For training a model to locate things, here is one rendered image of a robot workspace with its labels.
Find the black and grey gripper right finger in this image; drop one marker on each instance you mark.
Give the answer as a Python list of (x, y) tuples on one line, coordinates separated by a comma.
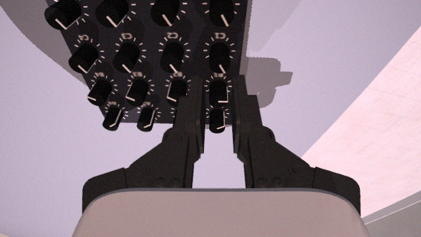
[(273, 165)]

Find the black knob box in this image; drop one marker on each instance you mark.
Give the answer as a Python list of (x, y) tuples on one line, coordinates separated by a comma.
[(153, 39)]

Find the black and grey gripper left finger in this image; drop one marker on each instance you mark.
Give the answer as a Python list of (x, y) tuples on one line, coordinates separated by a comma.
[(169, 164)]

